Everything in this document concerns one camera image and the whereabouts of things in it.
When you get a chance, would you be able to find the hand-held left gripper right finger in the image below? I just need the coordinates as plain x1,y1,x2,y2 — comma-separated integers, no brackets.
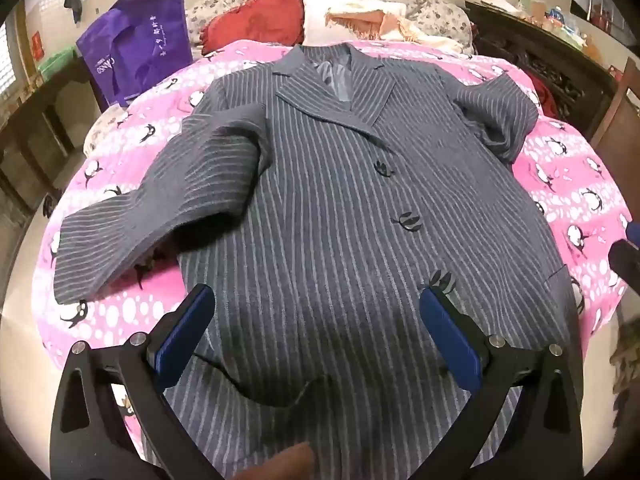
419,284,586,480

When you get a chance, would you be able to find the red cloth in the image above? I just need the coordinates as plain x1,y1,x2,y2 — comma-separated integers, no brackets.
530,75,558,118

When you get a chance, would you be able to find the white pillow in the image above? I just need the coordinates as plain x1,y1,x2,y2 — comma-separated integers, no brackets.
300,0,408,46

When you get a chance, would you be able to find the wooden chair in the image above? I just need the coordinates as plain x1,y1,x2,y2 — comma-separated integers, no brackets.
590,55,640,171

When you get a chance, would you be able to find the peach fringed towel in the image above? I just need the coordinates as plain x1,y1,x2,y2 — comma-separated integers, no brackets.
327,7,426,43

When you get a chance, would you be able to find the grey striped coat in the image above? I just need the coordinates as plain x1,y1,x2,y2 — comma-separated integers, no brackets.
54,42,581,480

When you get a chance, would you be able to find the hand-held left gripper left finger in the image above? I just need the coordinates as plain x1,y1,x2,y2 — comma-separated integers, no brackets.
49,283,217,480

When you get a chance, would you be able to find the dark wooden side table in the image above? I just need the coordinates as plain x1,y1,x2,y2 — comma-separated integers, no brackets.
0,55,108,211

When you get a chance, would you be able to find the red pillow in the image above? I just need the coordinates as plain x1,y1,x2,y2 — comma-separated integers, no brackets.
200,0,306,56

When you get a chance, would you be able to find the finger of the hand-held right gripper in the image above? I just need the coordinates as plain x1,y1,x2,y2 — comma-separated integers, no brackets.
607,217,640,291

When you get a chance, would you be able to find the purple tote bag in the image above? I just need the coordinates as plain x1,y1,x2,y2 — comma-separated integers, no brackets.
76,0,193,108

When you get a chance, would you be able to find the pink penguin print blanket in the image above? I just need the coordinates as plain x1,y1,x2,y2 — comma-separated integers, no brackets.
31,37,633,466

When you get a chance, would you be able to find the floral quilt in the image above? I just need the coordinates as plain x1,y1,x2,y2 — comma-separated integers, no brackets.
186,0,476,56

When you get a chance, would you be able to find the dark wooden cabinet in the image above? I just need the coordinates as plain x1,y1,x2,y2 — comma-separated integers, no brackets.
465,0,618,136

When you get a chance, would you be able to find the green plastic container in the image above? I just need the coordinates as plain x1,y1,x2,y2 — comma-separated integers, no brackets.
37,42,81,81

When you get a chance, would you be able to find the person's left hand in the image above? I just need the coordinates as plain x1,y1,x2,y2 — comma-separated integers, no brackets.
235,441,317,480

